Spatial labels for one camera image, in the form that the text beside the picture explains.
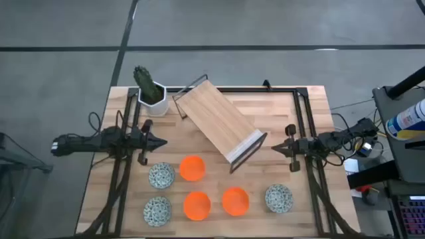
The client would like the white spray can blue label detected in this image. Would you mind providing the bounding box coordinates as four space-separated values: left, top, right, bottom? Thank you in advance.
384 98 425 141

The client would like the grey equipment cart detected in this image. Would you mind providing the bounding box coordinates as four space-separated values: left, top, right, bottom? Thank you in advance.
371 85 425 185

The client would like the grey metal stand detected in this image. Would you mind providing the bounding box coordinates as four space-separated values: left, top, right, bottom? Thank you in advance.
0 131 54 239

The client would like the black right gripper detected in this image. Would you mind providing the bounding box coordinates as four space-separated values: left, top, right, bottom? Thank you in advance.
271 123 313 173

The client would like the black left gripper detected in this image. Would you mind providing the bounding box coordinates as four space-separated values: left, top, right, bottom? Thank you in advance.
131 119 168 166

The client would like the blue white adapter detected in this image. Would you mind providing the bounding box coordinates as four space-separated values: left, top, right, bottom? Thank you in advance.
360 141 373 157

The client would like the green cactus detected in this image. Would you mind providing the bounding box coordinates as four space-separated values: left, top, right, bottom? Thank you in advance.
133 65 163 104

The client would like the black pole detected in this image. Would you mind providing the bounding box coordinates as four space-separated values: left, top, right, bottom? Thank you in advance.
386 65 425 100

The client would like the backlit black keyboard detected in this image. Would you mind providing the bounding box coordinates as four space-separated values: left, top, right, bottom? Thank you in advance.
396 195 425 238

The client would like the wooden shelf riser black frame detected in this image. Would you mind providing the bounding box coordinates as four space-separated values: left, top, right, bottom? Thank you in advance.
171 74 268 175

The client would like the patterned ceramic mini bowl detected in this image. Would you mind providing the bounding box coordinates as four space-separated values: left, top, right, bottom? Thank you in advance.
143 196 173 228
264 184 294 214
147 161 176 191

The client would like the white hexagonal plant pot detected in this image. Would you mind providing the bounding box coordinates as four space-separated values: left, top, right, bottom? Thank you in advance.
137 81 169 118

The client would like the orange mini bowl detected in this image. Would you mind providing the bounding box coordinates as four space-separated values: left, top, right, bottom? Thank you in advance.
183 191 212 222
221 187 250 217
179 155 207 182

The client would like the white paper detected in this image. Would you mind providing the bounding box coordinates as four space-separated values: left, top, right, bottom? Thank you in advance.
343 157 361 175

